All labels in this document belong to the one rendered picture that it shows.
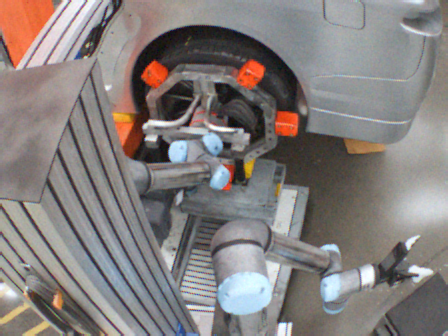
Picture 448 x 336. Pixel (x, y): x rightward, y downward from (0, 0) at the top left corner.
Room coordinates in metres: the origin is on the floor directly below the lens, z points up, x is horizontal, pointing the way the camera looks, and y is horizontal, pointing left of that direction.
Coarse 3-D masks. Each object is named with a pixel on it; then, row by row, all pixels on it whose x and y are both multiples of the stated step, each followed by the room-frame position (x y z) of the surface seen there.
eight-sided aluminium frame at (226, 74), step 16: (192, 64) 1.61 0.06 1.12; (176, 80) 1.57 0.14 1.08; (192, 80) 1.55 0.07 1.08; (208, 80) 1.53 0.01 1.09; (224, 80) 1.51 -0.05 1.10; (256, 96) 1.47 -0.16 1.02; (160, 112) 1.66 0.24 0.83; (272, 112) 1.45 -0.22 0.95; (272, 128) 1.45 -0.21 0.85; (256, 144) 1.52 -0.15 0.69; (272, 144) 1.45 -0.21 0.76; (224, 160) 1.52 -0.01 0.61
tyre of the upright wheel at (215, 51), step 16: (192, 32) 1.81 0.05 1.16; (208, 32) 1.77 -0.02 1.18; (224, 32) 1.75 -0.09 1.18; (240, 32) 1.76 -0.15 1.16; (176, 48) 1.73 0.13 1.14; (192, 48) 1.66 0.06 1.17; (208, 48) 1.64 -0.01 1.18; (224, 48) 1.63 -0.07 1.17; (240, 48) 1.63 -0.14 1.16; (256, 48) 1.66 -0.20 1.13; (176, 64) 1.66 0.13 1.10; (224, 64) 1.59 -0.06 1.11; (240, 64) 1.57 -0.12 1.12; (272, 64) 1.61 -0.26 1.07; (272, 80) 1.53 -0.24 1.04; (288, 80) 1.61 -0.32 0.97; (272, 96) 1.53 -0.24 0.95; (288, 96) 1.53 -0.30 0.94; (288, 112) 1.51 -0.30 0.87
